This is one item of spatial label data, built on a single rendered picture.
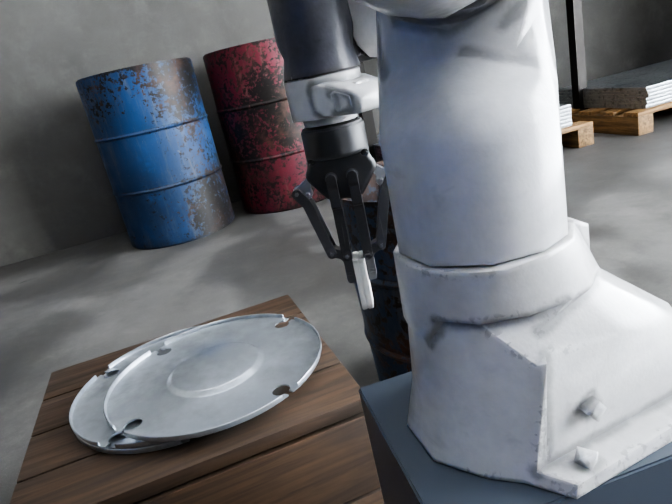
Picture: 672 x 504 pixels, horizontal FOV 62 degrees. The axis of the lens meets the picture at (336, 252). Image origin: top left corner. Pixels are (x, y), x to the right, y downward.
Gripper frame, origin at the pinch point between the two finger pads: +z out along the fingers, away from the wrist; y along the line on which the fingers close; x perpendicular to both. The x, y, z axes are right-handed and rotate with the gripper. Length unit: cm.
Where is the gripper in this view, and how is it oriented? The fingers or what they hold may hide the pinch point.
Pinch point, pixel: (363, 280)
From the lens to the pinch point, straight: 71.6
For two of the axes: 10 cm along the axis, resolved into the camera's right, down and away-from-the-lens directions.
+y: -9.8, 1.8, 1.0
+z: 2.0, 9.3, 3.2
